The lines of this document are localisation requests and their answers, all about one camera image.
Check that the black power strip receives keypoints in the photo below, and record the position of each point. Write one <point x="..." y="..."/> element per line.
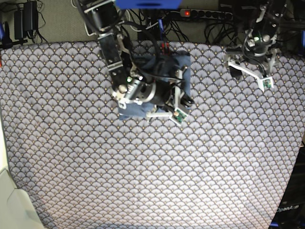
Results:
<point x="206" y="14"/>

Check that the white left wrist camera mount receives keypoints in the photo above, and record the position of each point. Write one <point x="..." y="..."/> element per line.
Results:
<point x="263" y="78"/>

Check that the red table clamp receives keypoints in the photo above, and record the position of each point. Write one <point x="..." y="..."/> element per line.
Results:
<point x="165" y="48"/>

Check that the black OpenArm box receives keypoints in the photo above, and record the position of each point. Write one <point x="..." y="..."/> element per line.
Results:
<point x="291" y="211"/>

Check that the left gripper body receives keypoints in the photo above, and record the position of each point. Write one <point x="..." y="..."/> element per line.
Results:
<point x="259" y="55"/>

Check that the blue T-shirt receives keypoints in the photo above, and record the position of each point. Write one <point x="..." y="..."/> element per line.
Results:
<point x="186" y="71"/>

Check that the fan-patterned table cloth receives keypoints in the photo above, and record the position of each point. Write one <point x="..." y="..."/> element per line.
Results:
<point x="226" y="167"/>

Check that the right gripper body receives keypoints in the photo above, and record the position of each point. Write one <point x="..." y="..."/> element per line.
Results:
<point x="139" y="92"/>

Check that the black power adapter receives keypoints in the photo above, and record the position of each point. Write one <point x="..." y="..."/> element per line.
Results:
<point x="26" y="20"/>

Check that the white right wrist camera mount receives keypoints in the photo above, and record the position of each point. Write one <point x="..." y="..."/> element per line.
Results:
<point x="172" y="109"/>

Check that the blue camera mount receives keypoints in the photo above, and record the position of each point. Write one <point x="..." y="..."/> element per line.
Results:
<point x="148" y="4"/>

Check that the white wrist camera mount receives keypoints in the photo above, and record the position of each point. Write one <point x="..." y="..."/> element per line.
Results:
<point x="263" y="78"/>
<point x="172" y="109"/>

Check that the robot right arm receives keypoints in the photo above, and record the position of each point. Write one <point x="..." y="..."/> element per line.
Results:
<point x="104" y="20"/>

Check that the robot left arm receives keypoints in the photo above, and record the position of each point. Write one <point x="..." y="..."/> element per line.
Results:
<point x="260" y="20"/>

